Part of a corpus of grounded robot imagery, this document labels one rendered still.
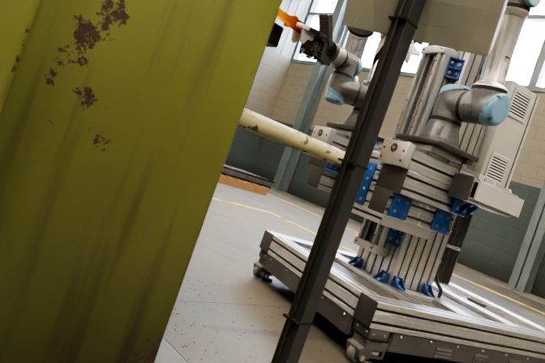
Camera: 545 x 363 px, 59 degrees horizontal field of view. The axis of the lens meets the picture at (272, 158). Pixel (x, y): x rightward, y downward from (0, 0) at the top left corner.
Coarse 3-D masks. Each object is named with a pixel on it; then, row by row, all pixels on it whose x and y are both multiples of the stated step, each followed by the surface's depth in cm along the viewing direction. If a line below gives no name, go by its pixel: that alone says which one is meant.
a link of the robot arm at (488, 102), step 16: (512, 0) 167; (528, 0) 164; (512, 16) 168; (512, 32) 168; (496, 48) 169; (512, 48) 169; (496, 64) 169; (480, 80) 172; (496, 80) 169; (464, 96) 175; (480, 96) 170; (496, 96) 166; (464, 112) 174; (480, 112) 169; (496, 112) 168
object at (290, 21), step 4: (280, 12) 153; (284, 12) 154; (280, 16) 153; (284, 16) 154; (288, 16) 156; (292, 16) 157; (296, 16) 157; (284, 20) 156; (288, 20) 156; (292, 20) 157; (296, 20) 157; (300, 20) 159; (284, 24) 160; (288, 24) 158; (292, 24) 157; (292, 28) 161; (296, 28) 159; (300, 28) 160; (300, 32) 162
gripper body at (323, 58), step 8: (320, 40) 164; (304, 48) 167; (312, 48) 164; (320, 48) 166; (328, 48) 170; (336, 48) 170; (304, 56) 170; (312, 56) 169; (320, 56) 166; (328, 56) 172; (336, 56) 171; (320, 64) 174; (328, 64) 172
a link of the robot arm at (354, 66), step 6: (348, 54) 175; (348, 60) 175; (354, 60) 177; (360, 60) 181; (342, 66) 176; (348, 66) 176; (354, 66) 178; (360, 66) 180; (348, 72) 177; (354, 72) 180
